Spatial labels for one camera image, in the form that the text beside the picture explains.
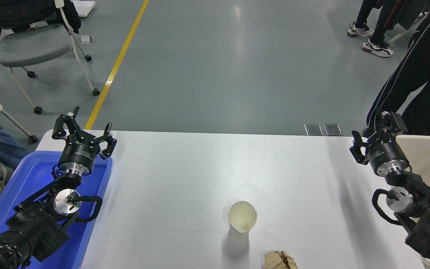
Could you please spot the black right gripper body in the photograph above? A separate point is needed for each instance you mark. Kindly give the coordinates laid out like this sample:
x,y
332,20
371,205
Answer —
x,y
386,155

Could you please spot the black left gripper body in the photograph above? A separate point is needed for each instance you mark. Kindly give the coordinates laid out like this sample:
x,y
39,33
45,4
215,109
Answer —
x,y
80,151

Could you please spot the white paper cup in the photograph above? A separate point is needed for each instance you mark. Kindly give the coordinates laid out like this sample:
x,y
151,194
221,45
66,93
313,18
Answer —
x,y
242,215

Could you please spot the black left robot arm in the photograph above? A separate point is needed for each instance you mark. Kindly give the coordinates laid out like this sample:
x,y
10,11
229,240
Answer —
x,y
32,228

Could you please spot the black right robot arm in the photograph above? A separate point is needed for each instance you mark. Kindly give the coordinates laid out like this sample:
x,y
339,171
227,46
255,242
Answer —
x,y
427,213

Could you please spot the crumpled tan paper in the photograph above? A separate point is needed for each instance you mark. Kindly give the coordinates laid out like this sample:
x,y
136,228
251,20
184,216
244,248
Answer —
x,y
278,261

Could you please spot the metal floor plate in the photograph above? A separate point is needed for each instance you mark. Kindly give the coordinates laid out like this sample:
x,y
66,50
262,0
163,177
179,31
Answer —
x,y
313,129
333,129

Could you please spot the blue plastic tray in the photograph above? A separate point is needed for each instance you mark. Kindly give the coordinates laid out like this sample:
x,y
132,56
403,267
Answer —
x,y
32,175

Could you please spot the grey chair with caster leg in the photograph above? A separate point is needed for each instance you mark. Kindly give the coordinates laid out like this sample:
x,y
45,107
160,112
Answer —
x,y
17,125

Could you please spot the standing person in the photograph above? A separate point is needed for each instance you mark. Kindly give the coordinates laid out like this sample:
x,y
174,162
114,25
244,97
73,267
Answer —
x,y
424,67

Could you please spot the small white floor item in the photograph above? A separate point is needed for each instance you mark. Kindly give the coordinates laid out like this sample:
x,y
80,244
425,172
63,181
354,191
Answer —
x,y
86,39

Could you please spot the seated person with white shoes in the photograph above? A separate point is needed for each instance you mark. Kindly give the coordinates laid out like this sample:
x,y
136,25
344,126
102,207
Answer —
x,y
377,33

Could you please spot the white-framed chair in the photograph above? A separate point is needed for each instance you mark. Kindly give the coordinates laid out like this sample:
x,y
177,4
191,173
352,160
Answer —
x,y
405,31

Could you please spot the dark grey hanging coat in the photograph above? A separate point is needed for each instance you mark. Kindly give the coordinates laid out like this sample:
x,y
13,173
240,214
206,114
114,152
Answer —
x,y
411,13

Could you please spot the white flat box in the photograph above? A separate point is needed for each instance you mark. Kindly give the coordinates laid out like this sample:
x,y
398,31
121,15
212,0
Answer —
x,y
84,7

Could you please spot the black jacket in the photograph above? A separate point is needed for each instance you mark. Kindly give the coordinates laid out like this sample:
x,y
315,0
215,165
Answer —
x,y
17,11

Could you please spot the grey chair with white frame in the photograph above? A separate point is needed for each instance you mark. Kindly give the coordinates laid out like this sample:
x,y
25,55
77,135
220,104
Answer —
x,y
32,45

